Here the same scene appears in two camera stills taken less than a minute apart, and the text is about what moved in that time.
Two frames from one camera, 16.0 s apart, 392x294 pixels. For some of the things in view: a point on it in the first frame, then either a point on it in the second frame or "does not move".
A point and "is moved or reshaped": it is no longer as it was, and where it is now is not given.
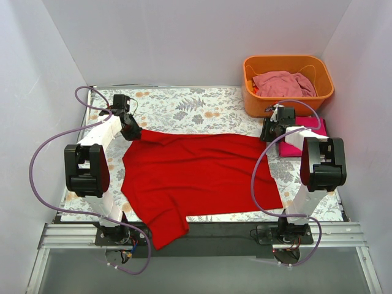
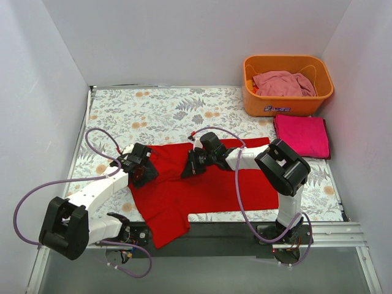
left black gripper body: (132, 130) to (142, 173)
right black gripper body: (268, 133) to (193, 163)
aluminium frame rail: (57, 236) does not move
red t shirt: (167, 178) is moved or reshaped
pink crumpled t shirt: (283, 83) does not move
